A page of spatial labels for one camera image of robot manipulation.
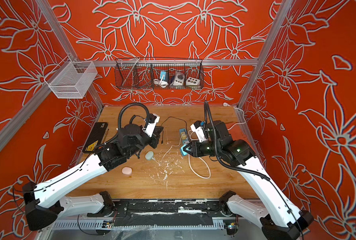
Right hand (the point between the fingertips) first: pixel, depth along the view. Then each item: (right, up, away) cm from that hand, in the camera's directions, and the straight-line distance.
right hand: (182, 149), depth 63 cm
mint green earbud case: (-19, -9, +24) cm, 32 cm away
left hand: (-9, +10, +4) cm, 14 cm away
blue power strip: (+4, -1, +32) cm, 32 cm away
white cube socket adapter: (+6, +38, +32) cm, 50 cm away
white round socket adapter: (-1, +38, +28) cm, 48 cm away
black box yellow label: (-59, 0, +38) cm, 70 cm away
